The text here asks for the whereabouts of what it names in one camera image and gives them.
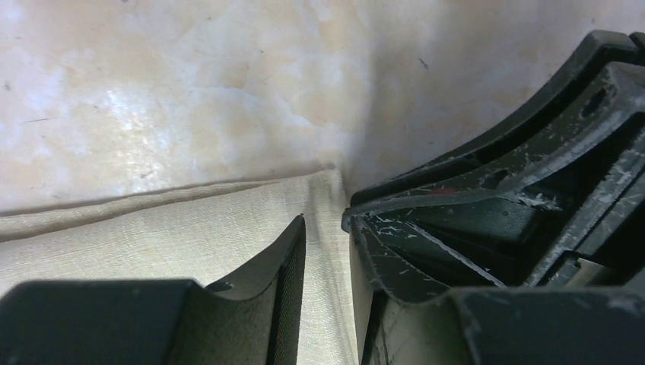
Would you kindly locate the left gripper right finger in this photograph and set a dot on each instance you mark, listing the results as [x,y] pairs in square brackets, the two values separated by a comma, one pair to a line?
[417,320]

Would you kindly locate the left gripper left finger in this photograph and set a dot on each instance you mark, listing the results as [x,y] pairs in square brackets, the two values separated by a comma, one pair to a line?
[250,316]

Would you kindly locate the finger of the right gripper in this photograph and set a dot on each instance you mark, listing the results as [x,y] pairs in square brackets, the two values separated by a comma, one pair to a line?
[597,49]
[557,210]

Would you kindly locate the beige cloth napkin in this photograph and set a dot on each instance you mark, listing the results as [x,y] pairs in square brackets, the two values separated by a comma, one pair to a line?
[202,233]

